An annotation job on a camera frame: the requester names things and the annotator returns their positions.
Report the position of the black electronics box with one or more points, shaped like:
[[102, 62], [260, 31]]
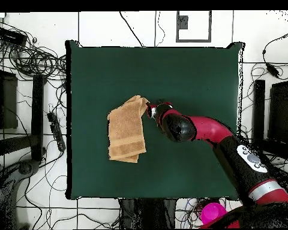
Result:
[[9, 36]]

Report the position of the black power adapter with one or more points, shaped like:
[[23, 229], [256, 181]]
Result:
[[272, 70]]

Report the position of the grey stand leg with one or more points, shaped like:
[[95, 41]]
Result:
[[24, 167]]

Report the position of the tan terry towel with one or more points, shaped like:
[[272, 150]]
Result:
[[126, 129]]

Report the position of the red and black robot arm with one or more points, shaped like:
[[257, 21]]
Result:
[[211, 129]]

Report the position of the dark green table cloth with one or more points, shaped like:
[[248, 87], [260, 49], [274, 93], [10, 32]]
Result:
[[182, 71]]

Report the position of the magenta plastic cup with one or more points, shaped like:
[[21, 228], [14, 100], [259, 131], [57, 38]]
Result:
[[211, 213]]

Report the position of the black metal frame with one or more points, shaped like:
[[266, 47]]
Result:
[[283, 107], [37, 107]]

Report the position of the black power strip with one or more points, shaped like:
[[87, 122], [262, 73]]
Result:
[[56, 130]]

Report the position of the black upright stand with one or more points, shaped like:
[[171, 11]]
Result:
[[148, 213]]

